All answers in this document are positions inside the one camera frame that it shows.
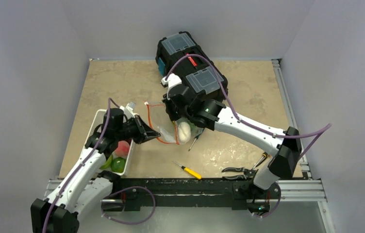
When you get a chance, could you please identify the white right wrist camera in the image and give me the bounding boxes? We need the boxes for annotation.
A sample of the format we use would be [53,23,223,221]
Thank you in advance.
[161,73,182,100]

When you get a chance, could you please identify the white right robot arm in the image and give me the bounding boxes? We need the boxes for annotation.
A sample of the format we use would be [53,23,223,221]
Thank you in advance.
[163,84,302,198]

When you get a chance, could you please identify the black toolbox clear lids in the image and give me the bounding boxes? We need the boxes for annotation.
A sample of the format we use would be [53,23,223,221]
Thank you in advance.
[155,31,226,102]

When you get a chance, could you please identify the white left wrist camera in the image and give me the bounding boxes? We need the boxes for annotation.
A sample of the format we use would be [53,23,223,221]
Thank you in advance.
[120,101,136,119]

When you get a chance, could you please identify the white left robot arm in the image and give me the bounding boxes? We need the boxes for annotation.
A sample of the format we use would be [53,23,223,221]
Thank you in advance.
[30,107,161,233]

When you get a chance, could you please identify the green handled screwdriver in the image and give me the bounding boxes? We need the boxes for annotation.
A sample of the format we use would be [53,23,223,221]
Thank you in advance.
[188,129,204,151]

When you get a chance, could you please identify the green bell pepper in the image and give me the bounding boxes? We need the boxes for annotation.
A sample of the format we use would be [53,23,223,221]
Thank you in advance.
[111,157,126,173]

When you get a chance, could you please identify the black pliers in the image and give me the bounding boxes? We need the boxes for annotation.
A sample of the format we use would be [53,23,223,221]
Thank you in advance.
[222,167,258,181]

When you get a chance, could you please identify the pink peach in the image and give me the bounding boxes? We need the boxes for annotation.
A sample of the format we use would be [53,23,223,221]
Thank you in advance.
[114,141,130,158]

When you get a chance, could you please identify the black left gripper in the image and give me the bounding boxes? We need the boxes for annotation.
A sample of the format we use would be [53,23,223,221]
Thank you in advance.
[115,114,160,144]

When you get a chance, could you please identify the white plastic basket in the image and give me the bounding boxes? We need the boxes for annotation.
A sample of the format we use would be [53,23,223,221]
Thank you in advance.
[84,109,136,176]

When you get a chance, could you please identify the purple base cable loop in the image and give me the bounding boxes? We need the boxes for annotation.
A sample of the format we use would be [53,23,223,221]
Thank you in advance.
[101,185,156,226]

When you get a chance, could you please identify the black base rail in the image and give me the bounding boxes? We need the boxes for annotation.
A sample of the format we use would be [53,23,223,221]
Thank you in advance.
[101,178,281,214]

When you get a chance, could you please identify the green cabbage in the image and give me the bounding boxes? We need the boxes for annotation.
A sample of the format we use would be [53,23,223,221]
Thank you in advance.
[100,155,113,170]

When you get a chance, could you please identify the yellow handled screwdriver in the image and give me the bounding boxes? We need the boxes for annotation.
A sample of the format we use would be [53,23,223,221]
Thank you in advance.
[173,161,202,180]

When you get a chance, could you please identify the orange black screwdriver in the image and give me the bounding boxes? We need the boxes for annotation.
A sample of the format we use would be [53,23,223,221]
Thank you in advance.
[252,152,270,170]

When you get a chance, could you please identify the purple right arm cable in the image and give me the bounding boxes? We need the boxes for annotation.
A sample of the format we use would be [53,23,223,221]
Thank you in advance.
[164,53,332,161]

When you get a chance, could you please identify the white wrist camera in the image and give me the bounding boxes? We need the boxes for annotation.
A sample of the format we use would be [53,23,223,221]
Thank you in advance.
[161,73,182,100]
[120,101,136,119]

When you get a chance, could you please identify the clear zip bag orange zipper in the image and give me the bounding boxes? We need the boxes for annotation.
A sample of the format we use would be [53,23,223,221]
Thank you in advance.
[144,101,202,145]

